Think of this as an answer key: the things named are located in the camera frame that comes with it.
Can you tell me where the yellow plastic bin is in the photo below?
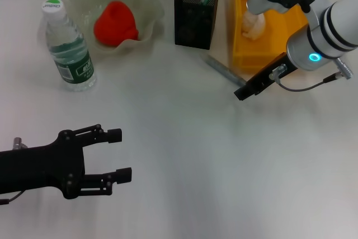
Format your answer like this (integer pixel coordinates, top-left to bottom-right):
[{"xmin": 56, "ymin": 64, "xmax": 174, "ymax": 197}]
[{"xmin": 231, "ymin": 0, "xmax": 312, "ymax": 76}]

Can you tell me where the white paper ball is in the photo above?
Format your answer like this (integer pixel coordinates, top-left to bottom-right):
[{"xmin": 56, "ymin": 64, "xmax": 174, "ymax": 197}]
[{"xmin": 241, "ymin": 8, "xmax": 267, "ymax": 41}]

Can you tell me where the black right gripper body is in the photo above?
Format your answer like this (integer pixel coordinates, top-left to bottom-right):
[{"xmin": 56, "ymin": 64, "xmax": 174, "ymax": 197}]
[{"xmin": 245, "ymin": 52, "xmax": 299, "ymax": 96}]

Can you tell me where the black mesh pen holder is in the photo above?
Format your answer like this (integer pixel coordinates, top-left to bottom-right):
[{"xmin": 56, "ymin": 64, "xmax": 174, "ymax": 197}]
[{"xmin": 173, "ymin": 0, "xmax": 221, "ymax": 50}]

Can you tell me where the left gripper metal connector plug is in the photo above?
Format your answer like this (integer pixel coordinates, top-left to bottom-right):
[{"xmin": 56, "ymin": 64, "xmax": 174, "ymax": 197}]
[{"xmin": 13, "ymin": 137, "xmax": 29, "ymax": 149}]

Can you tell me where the pale green glass fruit plate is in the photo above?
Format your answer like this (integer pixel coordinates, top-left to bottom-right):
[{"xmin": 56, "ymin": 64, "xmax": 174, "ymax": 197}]
[{"xmin": 57, "ymin": 0, "xmax": 166, "ymax": 55}]

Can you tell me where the clear water bottle green label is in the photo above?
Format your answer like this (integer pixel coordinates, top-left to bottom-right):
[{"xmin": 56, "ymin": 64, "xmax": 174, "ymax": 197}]
[{"xmin": 41, "ymin": 0, "xmax": 97, "ymax": 92}]

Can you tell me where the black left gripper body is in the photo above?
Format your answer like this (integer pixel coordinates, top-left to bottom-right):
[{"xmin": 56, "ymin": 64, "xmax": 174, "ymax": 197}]
[{"xmin": 0, "ymin": 130, "xmax": 86, "ymax": 200}]

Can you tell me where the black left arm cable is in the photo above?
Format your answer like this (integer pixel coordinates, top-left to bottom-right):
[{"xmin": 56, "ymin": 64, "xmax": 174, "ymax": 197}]
[{"xmin": 0, "ymin": 190, "xmax": 26, "ymax": 205}]

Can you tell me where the grey metallic pen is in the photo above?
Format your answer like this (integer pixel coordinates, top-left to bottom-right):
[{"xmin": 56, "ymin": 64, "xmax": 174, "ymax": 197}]
[{"xmin": 200, "ymin": 53, "xmax": 247, "ymax": 87}]

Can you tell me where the red-orange round fruit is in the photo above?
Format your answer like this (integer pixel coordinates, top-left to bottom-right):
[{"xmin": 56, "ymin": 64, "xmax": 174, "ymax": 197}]
[{"xmin": 93, "ymin": 0, "xmax": 139, "ymax": 47}]

